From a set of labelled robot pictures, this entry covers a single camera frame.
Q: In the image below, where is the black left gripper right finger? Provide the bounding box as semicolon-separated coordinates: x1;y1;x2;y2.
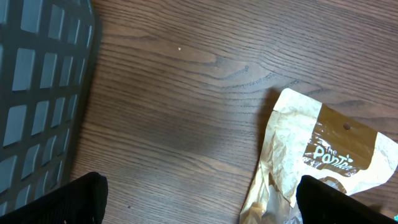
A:
296;175;397;224

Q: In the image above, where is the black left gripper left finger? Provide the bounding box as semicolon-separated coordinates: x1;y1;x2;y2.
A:
1;172;108;224

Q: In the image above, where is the brown snack bag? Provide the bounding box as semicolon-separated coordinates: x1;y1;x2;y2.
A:
239;88;397;223

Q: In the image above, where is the grey plastic mesh basket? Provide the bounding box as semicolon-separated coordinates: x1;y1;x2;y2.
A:
1;0;102;215

